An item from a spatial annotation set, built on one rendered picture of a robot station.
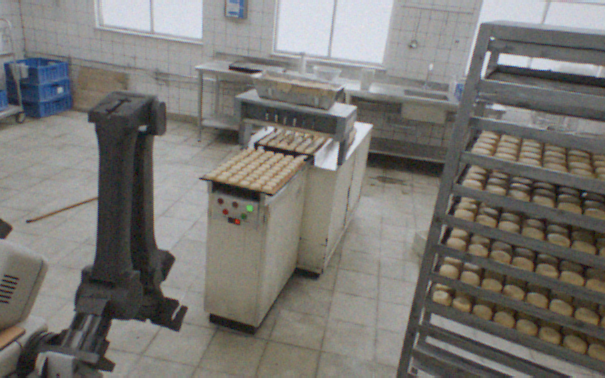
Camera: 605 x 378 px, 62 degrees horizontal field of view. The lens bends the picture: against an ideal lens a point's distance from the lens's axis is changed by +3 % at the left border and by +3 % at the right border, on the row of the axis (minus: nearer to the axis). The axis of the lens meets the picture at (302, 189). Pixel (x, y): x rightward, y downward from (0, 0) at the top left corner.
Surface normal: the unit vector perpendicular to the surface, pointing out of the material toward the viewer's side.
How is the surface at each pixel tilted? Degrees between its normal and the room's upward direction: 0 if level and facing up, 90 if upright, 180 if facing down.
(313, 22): 90
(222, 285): 90
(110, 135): 81
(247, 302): 90
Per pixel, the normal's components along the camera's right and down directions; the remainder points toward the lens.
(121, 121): -0.17, 0.22
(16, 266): 0.98, 0.17
